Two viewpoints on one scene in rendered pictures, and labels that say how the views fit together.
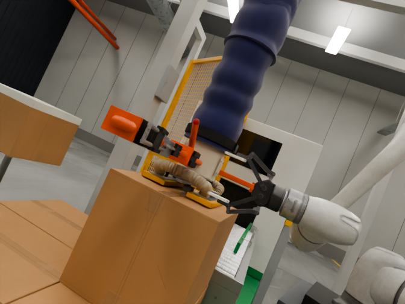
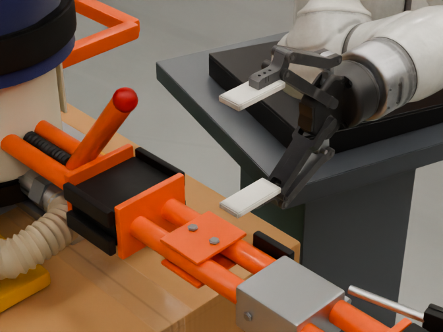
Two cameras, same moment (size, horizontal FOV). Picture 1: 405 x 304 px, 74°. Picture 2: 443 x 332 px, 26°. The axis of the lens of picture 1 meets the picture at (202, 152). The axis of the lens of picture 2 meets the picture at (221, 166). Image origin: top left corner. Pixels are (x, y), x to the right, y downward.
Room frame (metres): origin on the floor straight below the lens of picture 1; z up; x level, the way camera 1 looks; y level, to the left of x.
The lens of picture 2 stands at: (0.43, 0.67, 1.62)
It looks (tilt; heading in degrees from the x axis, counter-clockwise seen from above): 34 degrees down; 300
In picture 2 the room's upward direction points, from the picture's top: straight up
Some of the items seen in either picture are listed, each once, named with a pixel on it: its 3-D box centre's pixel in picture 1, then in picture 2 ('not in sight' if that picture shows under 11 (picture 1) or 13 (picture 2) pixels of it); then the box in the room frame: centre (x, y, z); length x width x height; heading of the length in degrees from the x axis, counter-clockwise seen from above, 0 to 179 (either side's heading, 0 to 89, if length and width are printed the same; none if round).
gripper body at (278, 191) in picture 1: (267, 194); (331, 102); (0.80, -0.23, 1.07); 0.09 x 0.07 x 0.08; 75
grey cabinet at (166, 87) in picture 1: (167, 84); not in sight; (2.46, 0.54, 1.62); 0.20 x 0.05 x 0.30; 164
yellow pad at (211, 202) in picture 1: (210, 195); not in sight; (1.11, -0.10, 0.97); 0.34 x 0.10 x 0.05; 165
